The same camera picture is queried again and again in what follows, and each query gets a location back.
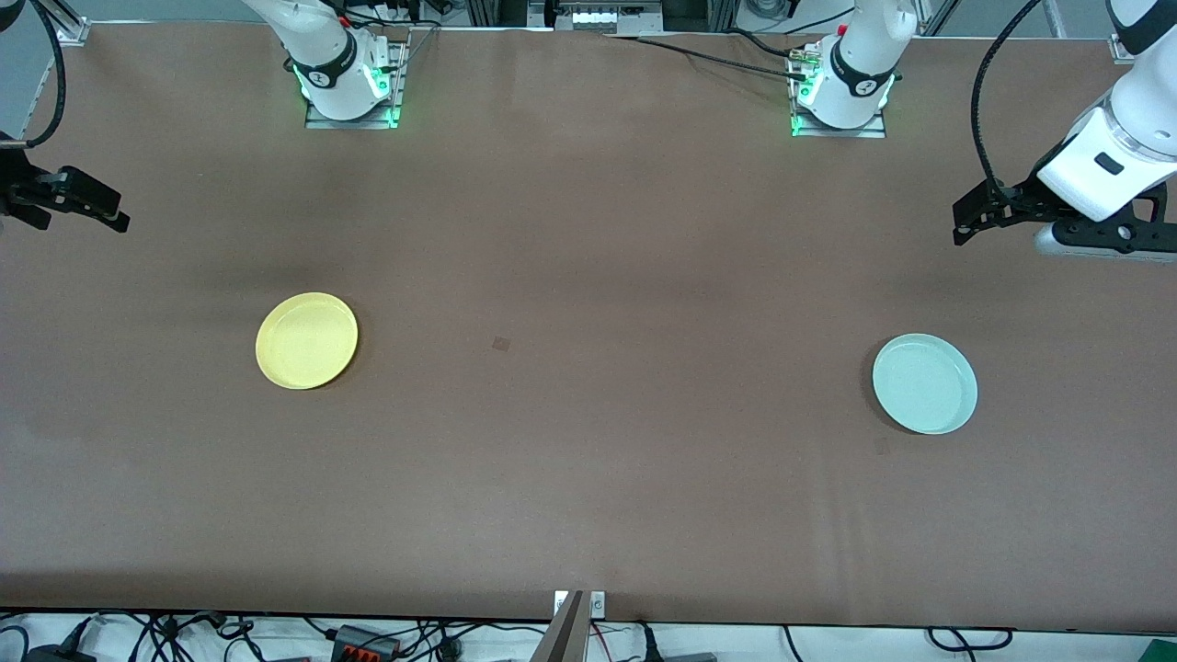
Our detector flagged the black cable on table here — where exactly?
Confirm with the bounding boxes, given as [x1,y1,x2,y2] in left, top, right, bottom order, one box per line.
[639,28,810,62]
[602,35,810,82]

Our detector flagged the black looped floor cable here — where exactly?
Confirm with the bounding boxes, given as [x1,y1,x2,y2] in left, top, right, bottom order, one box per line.
[927,627,1014,651]

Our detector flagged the black power strip orange switches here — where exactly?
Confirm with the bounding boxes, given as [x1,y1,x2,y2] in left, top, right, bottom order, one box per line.
[329,624,402,659]

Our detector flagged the pale green plate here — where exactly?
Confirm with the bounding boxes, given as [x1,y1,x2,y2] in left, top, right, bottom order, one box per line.
[872,333,978,435]

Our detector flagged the yellow plate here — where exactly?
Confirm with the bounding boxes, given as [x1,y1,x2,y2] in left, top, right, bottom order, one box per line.
[256,292,360,391]

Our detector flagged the grey terminal box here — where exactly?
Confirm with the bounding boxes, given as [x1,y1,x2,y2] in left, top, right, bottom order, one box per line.
[550,0,665,36]

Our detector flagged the grey metal post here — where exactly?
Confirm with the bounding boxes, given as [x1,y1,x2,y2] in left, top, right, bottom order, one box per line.
[531,590,590,662]

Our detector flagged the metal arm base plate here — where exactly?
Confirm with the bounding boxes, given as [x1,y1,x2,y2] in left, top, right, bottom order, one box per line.
[305,41,406,130]
[791,41,888,139]

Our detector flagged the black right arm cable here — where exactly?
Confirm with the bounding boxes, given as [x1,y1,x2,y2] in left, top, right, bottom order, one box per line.
[26,0,68,148]

